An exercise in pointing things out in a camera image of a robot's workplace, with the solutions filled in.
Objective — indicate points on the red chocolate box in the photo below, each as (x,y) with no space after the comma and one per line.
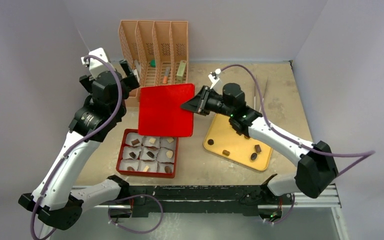
(147,156)

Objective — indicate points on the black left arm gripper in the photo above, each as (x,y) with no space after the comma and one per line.
(129,82)

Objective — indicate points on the red lid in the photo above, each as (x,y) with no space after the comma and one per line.
(160,113)

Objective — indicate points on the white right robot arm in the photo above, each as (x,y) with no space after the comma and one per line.
(315,164)

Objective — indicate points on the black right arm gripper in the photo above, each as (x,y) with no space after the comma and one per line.
(204,101)

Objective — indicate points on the yellow tray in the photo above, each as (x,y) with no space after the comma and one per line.
(239,146)

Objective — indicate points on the white chocolate oval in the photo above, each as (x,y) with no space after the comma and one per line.
(169,154)

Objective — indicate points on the white chocolate square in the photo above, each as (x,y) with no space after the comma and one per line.
(170,139)

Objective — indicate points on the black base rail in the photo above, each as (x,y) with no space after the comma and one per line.
(247,200)

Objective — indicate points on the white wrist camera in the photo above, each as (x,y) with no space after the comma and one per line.
(215,80)
(97,66)

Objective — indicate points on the brown rectangular chocolate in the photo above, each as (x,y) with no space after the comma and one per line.
(257,149)

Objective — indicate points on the metal tongs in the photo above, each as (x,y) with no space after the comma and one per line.
(260,93)

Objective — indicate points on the dark round chocolate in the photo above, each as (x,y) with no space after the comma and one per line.
(253,156)

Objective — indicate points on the brown ridged chocolate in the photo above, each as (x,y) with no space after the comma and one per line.
(225,152)

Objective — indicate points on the pink plastic desk organizer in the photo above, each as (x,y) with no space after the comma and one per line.
(165,41)

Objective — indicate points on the green small carton box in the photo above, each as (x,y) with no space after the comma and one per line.
(180,74)

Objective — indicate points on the dark fluted chocolate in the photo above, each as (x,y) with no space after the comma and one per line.
(210,142)

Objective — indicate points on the green eraser block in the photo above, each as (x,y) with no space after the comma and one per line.
(152,63)

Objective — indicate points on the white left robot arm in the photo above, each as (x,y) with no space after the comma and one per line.
(54,202)

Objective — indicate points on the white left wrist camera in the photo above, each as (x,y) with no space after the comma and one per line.
(97,66)

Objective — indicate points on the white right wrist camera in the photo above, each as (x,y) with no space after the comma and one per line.
(215,80)

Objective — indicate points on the brown chocolate piece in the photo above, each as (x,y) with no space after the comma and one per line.
(135,142)

